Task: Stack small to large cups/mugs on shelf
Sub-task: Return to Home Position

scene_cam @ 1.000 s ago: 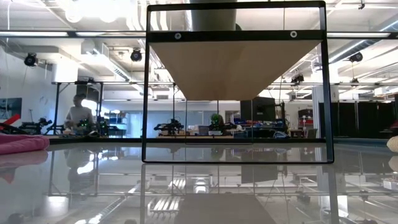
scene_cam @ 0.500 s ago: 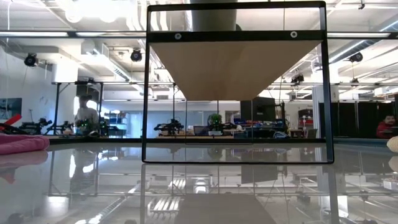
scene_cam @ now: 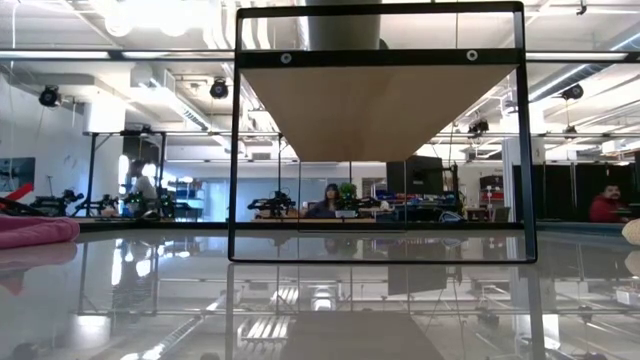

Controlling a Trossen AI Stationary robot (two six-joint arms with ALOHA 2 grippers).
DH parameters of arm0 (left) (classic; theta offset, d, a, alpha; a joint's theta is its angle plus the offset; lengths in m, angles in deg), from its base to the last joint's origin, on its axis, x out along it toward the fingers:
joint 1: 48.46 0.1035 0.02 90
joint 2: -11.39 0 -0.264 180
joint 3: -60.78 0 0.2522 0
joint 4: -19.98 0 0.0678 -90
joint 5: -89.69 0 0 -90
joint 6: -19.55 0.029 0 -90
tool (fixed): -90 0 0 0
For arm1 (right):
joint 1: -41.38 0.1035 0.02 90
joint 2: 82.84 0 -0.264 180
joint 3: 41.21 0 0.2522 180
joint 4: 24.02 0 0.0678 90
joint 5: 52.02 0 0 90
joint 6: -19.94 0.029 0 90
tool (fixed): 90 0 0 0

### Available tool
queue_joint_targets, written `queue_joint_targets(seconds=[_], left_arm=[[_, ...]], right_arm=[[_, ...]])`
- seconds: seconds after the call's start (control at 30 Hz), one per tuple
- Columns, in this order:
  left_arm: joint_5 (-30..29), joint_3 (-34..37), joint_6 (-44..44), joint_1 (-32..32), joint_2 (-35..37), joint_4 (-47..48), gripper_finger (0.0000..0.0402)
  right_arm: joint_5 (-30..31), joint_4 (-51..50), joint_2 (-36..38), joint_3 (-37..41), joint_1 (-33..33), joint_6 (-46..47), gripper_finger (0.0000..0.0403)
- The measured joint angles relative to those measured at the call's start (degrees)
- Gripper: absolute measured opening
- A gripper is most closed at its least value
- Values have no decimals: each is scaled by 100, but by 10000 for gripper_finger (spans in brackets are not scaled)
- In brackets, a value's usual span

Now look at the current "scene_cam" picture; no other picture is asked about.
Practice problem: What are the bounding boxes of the black metal wooden-top shelf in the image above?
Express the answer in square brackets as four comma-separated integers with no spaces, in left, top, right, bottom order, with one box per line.
[227,1,538,264]

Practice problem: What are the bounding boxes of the person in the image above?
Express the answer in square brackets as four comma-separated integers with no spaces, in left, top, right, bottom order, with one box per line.
[305,183,346,220]
[588,183,632,224]
[125,159,162,220]

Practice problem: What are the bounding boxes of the large black monitor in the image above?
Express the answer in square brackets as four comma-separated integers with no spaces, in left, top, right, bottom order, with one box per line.
[385,155,445,197]

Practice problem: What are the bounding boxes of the black partition curtain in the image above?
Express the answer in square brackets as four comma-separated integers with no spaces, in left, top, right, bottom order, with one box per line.
[513,162,640,224]

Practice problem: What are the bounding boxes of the pink cloth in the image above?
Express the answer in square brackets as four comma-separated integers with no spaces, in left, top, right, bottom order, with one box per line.
[0,214,81,250]

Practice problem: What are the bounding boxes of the red flat bar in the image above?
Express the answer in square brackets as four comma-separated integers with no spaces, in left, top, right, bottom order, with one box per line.
[3,182,35,202]

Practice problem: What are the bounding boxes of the cream rounded object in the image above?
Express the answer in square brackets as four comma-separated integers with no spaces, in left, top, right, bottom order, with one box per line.
[621,217,640,246]

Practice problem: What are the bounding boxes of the black table edge rail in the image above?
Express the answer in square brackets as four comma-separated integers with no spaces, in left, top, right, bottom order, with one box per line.
[74,219,640,236]

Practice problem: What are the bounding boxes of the black metal rig frame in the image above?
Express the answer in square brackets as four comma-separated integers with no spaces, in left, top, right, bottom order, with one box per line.
[82,128,169,219]

